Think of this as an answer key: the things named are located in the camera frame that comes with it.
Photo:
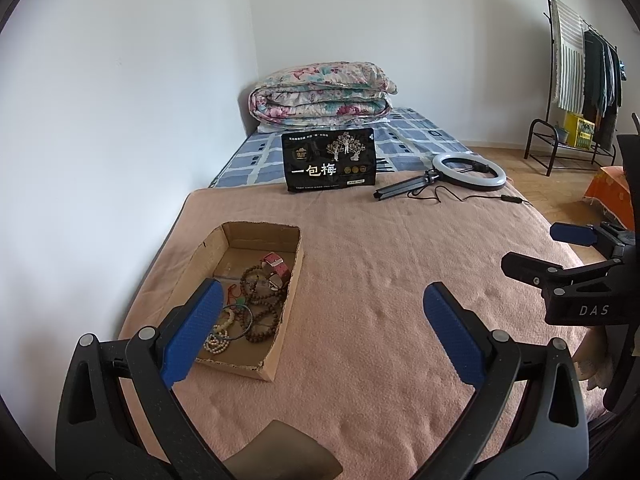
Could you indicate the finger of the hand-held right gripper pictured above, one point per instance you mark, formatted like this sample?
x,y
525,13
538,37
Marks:
x,y
572,234
525,267

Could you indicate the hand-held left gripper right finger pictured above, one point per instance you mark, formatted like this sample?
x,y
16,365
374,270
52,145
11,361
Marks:
x,y
455,337

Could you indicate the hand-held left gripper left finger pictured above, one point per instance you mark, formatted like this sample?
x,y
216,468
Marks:
x,y
192,332

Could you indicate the dark metal bangle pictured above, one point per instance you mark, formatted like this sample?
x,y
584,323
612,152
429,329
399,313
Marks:
x,y
248,325

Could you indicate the cardboard box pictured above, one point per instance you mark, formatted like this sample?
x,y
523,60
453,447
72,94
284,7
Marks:
x,y
260,237

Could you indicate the person's right hand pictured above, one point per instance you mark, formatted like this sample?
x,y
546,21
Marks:
x,y
595,360

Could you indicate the pink blanket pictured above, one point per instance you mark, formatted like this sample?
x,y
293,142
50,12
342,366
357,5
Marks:
x,y
375,285

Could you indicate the black metal clothes rack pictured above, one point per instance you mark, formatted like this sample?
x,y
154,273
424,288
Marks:
x,y
537,140

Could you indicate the small grey pot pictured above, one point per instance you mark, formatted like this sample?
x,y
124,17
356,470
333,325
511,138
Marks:
x,y
562,133

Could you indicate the yellow box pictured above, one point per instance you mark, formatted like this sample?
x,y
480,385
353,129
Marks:
x,y
580,131

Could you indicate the dark hanging clothes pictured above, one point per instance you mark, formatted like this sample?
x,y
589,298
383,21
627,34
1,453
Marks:
x,y
600,90

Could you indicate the black folded tripod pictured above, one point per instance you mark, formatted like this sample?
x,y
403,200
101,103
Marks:
x,y
400,190

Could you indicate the striped towel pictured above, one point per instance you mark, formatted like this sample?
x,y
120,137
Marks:
x,y
569,55

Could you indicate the blue checked bedsheet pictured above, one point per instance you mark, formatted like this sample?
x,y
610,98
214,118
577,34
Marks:
x,y
250,160

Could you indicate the black snack bag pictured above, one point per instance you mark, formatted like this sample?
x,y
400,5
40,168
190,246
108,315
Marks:
x,y
325,160

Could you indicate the white pillow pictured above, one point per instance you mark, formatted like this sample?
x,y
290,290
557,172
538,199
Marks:
x,y
280,127

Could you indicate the folded floral quilt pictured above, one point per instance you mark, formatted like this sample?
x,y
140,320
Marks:
x,y
325,92

